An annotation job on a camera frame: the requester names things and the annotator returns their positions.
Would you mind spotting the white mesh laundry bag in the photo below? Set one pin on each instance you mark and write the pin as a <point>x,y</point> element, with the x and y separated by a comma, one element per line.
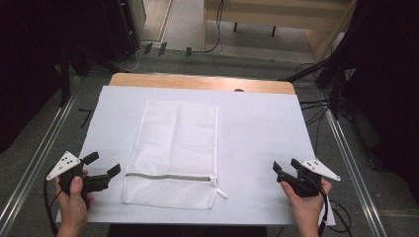
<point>174,148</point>

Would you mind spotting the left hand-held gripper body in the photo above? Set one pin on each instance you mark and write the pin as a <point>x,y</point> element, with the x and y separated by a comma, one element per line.
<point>66,164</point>

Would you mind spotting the black curtain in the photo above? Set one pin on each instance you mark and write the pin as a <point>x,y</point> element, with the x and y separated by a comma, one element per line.
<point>388,82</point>
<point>29,65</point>

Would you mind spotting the light wooden furniture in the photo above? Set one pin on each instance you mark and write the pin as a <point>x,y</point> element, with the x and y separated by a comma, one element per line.
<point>280,13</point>

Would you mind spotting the black metal stand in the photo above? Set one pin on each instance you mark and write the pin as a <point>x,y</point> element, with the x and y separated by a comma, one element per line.
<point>335,92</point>

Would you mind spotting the person's left hand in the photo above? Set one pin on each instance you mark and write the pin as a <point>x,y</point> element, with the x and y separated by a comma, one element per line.
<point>74,207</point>

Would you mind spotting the person's right hand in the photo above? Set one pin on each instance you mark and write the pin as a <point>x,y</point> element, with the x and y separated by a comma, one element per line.
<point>306,207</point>

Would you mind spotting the white table sheet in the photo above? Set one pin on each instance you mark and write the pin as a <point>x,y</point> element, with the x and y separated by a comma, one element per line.
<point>260,131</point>

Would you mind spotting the metal floor rail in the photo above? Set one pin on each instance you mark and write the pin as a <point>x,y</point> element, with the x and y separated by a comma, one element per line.
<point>354,177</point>
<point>36,158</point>

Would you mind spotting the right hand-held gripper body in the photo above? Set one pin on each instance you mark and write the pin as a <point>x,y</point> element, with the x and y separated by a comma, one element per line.
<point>308,184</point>

